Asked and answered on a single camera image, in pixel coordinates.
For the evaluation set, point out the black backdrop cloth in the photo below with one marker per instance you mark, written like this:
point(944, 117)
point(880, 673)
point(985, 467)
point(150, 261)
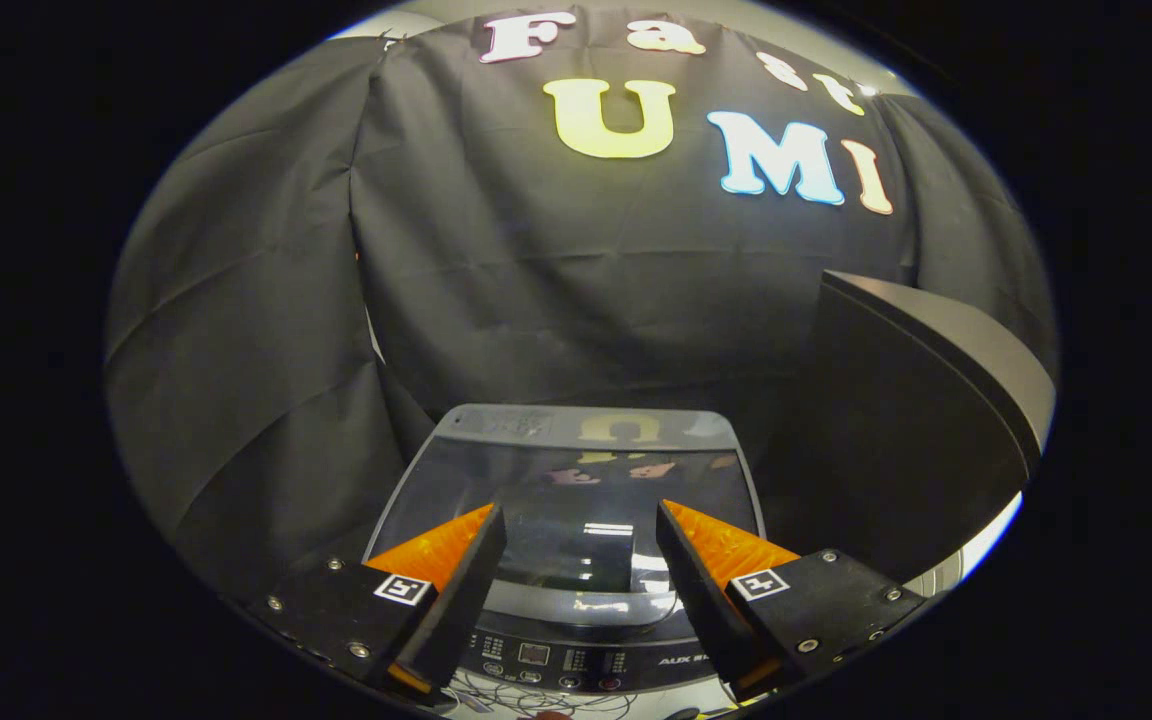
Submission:
point(536, 280)

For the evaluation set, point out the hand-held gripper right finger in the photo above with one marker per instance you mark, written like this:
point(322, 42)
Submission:
point(701, 600)

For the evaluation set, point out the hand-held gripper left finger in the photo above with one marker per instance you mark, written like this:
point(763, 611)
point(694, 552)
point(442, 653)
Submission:
point(461, 600)

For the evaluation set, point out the grey cabinet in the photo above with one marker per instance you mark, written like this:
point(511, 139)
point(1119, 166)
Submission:
point(896, 420)

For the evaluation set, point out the dark washing machine lid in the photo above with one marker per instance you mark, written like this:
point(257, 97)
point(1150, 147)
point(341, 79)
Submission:
point(586, 490)

